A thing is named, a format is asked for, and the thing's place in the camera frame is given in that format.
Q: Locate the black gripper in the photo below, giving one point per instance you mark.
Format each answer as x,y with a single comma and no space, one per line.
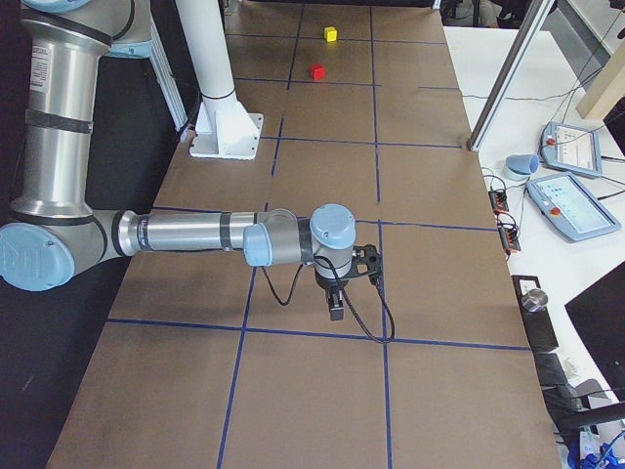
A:
330,282

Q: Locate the red wooden block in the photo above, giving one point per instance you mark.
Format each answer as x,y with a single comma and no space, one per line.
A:
317,71

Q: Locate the yellow wooden block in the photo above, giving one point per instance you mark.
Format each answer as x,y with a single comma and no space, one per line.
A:
330,34

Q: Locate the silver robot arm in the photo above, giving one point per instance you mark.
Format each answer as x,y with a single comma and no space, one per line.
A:
54,235

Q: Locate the silver metal cylinder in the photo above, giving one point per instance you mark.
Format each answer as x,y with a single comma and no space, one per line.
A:
534,300

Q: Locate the white mounting pillar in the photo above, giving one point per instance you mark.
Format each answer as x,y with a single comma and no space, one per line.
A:
224,128

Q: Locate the blue tape roll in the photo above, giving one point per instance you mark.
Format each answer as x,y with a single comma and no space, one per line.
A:
521,166

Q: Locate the near teach pendant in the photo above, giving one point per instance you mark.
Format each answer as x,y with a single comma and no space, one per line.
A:
571,209

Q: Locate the teach pendant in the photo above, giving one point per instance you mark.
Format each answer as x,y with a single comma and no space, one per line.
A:
571,209
570,148

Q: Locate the far teach pendant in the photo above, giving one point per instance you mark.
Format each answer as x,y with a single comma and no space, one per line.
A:
570,148

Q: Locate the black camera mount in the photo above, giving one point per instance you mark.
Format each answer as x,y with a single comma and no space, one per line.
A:
367,262

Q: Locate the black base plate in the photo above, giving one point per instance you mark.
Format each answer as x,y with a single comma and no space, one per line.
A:
538,327

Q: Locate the aluminium frame post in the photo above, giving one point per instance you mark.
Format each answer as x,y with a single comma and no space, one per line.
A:
537,12

